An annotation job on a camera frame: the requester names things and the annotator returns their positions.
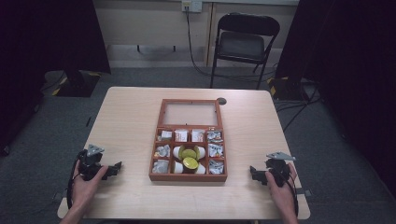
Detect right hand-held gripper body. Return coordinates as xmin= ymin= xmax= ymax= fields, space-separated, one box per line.
xmin=263 ymin=151 xmax=297 ymax=189

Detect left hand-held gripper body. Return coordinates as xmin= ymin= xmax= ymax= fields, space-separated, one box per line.
xmin=77 ymin=144 xmax=110 ymax=182

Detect person's right hand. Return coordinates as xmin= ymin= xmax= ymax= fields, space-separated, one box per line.
xmin=264 ymin=162 xmax=299 ymax=210

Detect person's left hand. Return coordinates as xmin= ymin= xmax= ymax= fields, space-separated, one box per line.
xmin=71 ymin=164 xmax=109 ymax=209

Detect white packet blue print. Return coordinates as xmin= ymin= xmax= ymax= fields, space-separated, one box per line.
xmin=208 ymin=159 xmax=225 ymax=175
xmin=206 ymin=130 xmax=223 ymax=144
xmin=208 ymin=143 xmax=224 ymax=158

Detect silver foil packet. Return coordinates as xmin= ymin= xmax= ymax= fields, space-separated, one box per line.
xmin=151 ymin=159 xmax=170 ymax=175
xmin=154 ymin=144 xmax=171 ymax=158
xmin=157 ymin=130 xmax=173 ymax=142

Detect brown pod green lid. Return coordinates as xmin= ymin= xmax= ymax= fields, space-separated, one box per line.
xmin=181 ymin=157 xmax=200 ymax=175

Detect white packet red print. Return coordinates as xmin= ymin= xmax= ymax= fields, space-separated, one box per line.
xmin=191 ymin=129 xmax=205 ymax=143
xmin=174 ymin=129 xmax=189 ymax=143

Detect green-lidded pod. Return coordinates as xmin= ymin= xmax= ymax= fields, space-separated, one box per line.
xmin=181 ymin=148 xmax=197 ymax=161

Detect wooden compartment box glass lid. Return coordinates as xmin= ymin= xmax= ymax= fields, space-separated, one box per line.
xmin=148 ymin=98 xmax=229 ymax=183

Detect black stand base striped tape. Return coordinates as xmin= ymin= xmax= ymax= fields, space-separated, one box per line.
xmin=41 ymin=69 xmax=103 ymax=98
xmin=266 ymin=76 xmax=310 ymax=101

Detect dark curtain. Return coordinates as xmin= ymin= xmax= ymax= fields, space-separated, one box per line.
xmin=275 ymin=0 xmax=396 ymax=190
xmin=0 ymin=0 xmax=112 ymax=158

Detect black folding chair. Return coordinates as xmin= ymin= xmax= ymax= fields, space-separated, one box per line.
xmin=209 ymin=11 xmax=281 ymax=91

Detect right hand-held gripper black cable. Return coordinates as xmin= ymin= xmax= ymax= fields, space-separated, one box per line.
xmin=277 ymin=170 xmax=301 ymax=218

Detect hand-held gripper black cable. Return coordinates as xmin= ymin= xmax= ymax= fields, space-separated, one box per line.
xmin=277 ymin=170 xmax=301 ymax=218
xmin=65 ymin=152 xmax=84 ymax=210

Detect left hand-held gripper black cable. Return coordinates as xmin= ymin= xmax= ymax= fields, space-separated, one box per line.
xmin=65 ymin=152 xmax=84 ymax=210

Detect grey table bracket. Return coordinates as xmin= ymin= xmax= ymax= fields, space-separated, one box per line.
xmin=295 ymin=188 xmax=313 ymax=198

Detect black floor cables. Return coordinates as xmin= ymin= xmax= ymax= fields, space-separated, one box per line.
xmin=275 ymin=83 xmax=325 ymax=133

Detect white wall outlet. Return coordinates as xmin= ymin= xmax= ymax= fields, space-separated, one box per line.
xmin=181 ymin=0 xmax=204 ymax=14

